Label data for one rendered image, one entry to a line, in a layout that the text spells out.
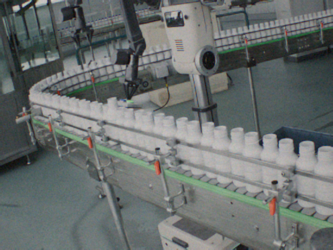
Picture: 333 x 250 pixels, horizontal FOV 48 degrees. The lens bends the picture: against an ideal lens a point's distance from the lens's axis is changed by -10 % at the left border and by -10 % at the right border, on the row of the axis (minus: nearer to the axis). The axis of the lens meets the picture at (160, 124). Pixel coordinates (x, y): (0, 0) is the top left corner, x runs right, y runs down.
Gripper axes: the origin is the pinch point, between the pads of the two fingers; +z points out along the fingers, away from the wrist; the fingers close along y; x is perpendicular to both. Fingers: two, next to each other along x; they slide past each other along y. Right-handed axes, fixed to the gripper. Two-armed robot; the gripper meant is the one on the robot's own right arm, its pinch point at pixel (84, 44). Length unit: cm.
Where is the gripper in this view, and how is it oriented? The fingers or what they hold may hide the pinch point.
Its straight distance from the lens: 203.3
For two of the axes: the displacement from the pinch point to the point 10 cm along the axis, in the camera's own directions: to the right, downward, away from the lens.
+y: -7.7, 3.4, -5.4
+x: 6.0, 1.4, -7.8
